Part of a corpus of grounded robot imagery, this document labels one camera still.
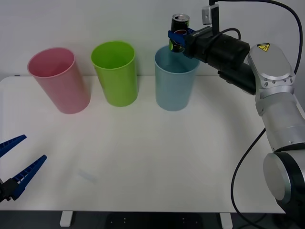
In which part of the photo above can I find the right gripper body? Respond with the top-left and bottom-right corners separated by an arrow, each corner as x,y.
185,25 -> 215,63

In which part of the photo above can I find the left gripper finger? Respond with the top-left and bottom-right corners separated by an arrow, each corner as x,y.
2,155 -> 48,202
0,135 -> 27,158

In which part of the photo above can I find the black drink can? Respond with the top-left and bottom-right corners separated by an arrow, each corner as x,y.
168,13 -> 191,53

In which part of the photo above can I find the pale blue plastic waste bin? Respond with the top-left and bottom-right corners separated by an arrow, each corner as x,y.
153,44 -> 200,112

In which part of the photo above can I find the white table leg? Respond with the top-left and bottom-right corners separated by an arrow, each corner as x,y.
219,212 -> 233,229
60,211 -> 73,228

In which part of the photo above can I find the pink plastic waste bin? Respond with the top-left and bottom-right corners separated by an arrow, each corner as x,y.
27,47 -> 92,115

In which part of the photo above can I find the yellow-green plastic waste bin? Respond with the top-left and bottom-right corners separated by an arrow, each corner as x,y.
90,41 -> 138,107

